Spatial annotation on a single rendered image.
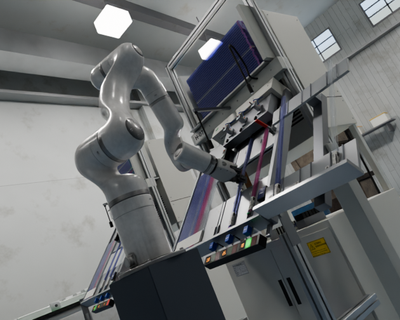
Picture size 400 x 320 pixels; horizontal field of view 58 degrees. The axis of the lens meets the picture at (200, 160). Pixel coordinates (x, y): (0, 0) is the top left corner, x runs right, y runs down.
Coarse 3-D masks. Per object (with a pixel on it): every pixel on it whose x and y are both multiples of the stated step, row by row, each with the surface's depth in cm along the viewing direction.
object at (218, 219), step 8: (264, 184) 137; (248, 192) 144; (232, 200) 153; (240, 200) 147; (248, 200) 140; (256, 200) 135; (216, 208) 162; (224, 208) 155; (232, 208) 148; (240, 208) 143; (248, 208) 137; (208, 216) 165; (216, 216) 158; (224, 216) 151; (240, 216) 139; (248, 216) 133; (208, 224) 160; (216, 224) 153; (224, 224) 147; (232, 224) 139; (208, 232) 155
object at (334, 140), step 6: (330, 60) 122; (330, 66) 121; (330, 72) 119; (330, 78) 117; (330, 84) 115; (330, 90) 113; (330, 96) 112; (330, 102) 110; (330, 108) 108; (330, 114) 107; (336, 114) 106; (336, 120) 104; (336, 126) 102; (336, 132) 101; (336, 138) 99; (336, 144) 98
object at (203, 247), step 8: (256, 216) 124; (240, 224) 131; (248, 224) 129; (256, 224) 128; (264, 224) 127; (224, 232) 138; (232, 232) 137; (240, 232) 135; (256, 232) 132; (208, 240) 146; (216, 240) 144; (224, 240) 143; (192, 248) 155; (200, 248) 154; (208, 248) 152
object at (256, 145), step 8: (280, 104) 165; (264, 128) 166; (256, 136) 169; (256, 144) 164; (272, 144) 150; (216, 152) 205; (240, 152) 174; (256, 152) 159; (264, 152) 162; (232, 160) 177; (240, 160) 169; (248, 160) 161; (256, 160) 166
